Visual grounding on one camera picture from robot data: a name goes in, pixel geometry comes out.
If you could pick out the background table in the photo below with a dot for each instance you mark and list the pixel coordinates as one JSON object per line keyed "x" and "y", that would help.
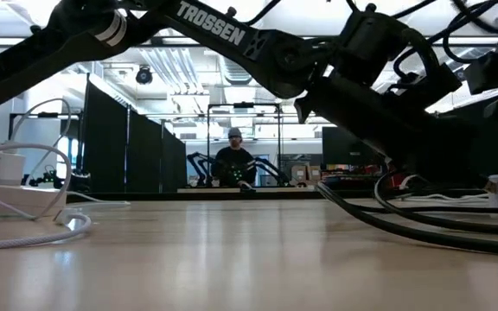
{"x": 197, "y": 189}

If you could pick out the cardboard box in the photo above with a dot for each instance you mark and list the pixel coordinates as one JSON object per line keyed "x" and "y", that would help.
{"x": 314, "y": 173}
{"x": 299, "y": 173}

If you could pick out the black aluminium table frame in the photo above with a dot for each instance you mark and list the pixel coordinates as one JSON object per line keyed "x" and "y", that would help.
{"x": 231, "y": 196}

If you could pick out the white USB charger cube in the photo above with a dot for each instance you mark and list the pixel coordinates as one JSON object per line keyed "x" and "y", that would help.
{"x": 2, "y": 170}

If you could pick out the black round ceiling device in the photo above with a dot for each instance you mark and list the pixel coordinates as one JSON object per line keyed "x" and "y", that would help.
{"x": 144, "y": 74}

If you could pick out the person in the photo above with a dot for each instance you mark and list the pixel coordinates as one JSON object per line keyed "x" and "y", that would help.
{"x": 234, "y": 164}

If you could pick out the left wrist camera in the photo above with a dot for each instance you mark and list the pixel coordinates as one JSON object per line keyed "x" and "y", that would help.
{"x": 432, "y": 86}

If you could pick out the black monitor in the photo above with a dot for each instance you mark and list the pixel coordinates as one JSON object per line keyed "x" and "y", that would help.
{"x": 344, "y": 147}

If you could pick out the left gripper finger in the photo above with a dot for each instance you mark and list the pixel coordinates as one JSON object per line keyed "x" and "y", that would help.
{"x": 361, "y": 125}

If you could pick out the black background rig frame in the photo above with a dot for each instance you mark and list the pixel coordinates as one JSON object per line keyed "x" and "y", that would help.
{"x": 244, "y": 105}

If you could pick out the white power strip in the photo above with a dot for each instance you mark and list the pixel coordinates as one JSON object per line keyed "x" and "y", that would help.
{"x": 15, "y": 196}

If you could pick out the black partition wall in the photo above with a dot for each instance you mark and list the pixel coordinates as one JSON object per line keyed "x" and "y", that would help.
{"x": 145, "y": 155}

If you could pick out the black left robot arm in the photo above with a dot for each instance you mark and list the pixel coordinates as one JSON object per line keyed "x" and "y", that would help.
{"x": 214, "y": 26}

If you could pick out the black background robot arm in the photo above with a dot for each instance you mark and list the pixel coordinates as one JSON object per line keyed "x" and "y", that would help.
{"x": 275, "y": 169}
{"x": 195, "y": 160}

